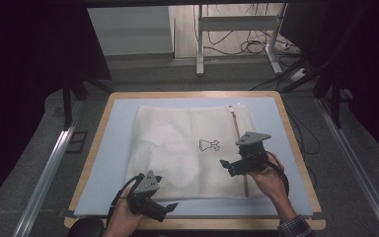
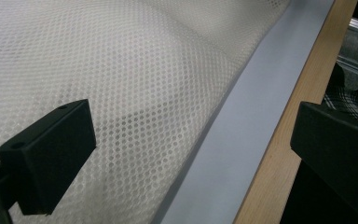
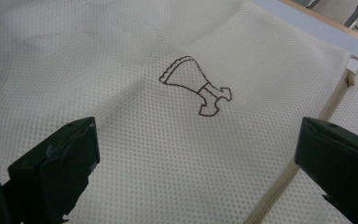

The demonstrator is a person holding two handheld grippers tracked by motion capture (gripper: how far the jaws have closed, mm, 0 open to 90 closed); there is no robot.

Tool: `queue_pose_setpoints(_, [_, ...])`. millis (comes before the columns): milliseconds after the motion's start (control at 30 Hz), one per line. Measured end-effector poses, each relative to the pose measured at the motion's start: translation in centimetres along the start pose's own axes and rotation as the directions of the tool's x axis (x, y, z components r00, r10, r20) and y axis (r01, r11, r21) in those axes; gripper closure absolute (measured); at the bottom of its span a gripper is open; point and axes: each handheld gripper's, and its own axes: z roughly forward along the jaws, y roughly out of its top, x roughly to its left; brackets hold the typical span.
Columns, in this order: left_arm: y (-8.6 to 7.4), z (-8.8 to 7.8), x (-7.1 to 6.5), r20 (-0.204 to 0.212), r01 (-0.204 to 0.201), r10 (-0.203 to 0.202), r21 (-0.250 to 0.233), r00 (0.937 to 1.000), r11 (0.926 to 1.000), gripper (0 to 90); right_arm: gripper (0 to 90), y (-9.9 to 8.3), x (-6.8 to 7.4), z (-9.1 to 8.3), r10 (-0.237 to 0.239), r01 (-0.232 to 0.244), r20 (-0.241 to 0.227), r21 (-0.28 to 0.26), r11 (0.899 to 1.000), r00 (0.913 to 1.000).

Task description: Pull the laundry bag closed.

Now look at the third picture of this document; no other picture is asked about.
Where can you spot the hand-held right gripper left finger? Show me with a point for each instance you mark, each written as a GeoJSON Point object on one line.
{"type": "Point", "coordinates": [59, 161]}

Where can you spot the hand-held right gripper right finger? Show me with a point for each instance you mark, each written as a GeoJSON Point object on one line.
{"type": "Point", "coordinates": [338, 161]}

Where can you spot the white mesh laundry bag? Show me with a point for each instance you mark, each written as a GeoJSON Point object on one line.
{"type": "Point", "coordinates": [155, 149]}

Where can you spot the metal stand leg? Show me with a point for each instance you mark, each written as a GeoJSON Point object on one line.
{"type": "Point", "coordinates": [357, 12]}

